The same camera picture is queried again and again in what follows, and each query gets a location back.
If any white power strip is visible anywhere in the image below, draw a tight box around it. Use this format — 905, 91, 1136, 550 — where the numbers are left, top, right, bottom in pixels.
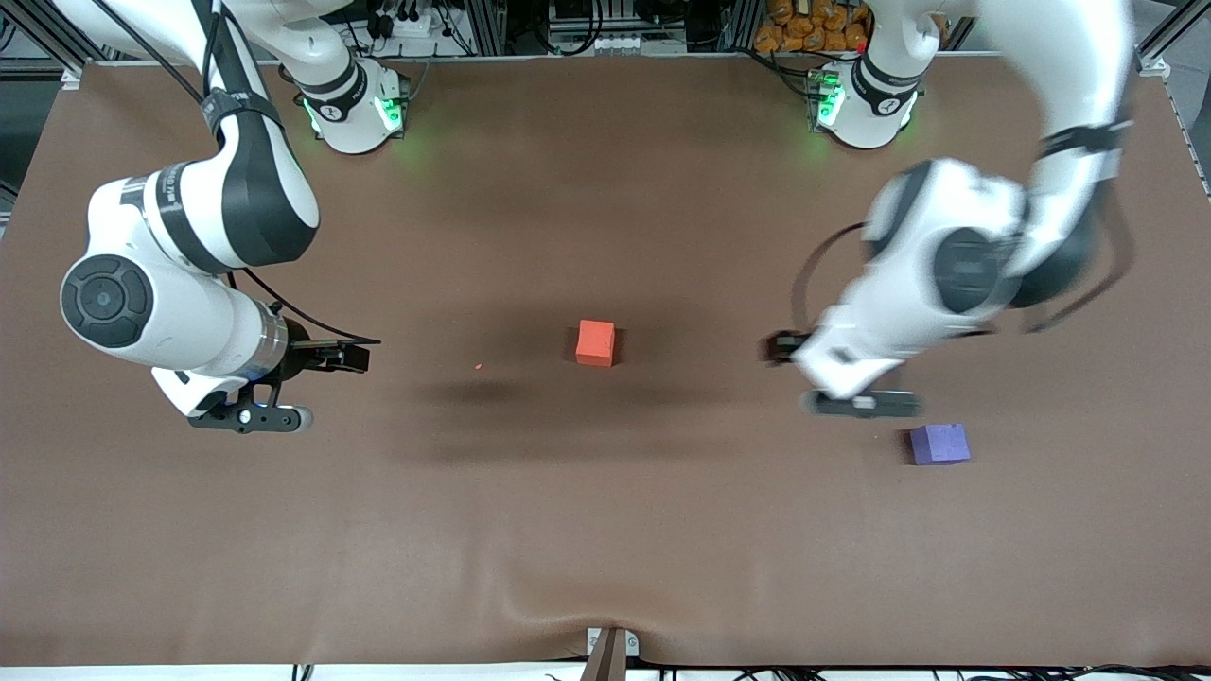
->
377, 9, 436, 39

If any purple foam block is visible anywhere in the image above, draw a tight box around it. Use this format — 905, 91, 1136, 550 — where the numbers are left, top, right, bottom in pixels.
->
910, 423, 971, 466

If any black floor cable bundle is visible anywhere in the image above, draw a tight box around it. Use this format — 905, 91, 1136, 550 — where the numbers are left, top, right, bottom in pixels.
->
1069, 663, 1211, 681

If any aluminium frame post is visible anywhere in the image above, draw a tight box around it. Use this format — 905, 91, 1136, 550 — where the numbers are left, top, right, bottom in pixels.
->
719, 0, 763, 53
468, 0, 507, 56

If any orange foam block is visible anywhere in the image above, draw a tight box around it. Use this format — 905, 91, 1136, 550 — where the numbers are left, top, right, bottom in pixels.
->
575, 320, 617, 368

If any brown table cover mat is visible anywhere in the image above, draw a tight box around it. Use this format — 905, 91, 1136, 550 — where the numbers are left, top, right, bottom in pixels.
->
0, 52, 1211, 669

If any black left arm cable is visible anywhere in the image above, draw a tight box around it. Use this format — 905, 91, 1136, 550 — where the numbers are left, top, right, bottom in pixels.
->
793, 180, 1136, 334

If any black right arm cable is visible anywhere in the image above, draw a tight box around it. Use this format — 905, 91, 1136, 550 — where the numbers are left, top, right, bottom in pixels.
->
95, 0, 381, 344

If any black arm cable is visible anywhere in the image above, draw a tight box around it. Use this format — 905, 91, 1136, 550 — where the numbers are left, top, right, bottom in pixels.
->
793, 180, 1136, 334
95, 0, 381, 344

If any metal table clamp bracket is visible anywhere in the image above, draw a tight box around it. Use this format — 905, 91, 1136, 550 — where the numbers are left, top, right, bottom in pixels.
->
582, 626, 641, 681

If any pile of orange items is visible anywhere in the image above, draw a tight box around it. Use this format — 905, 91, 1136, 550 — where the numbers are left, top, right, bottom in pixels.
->
754, 0, 869, 54

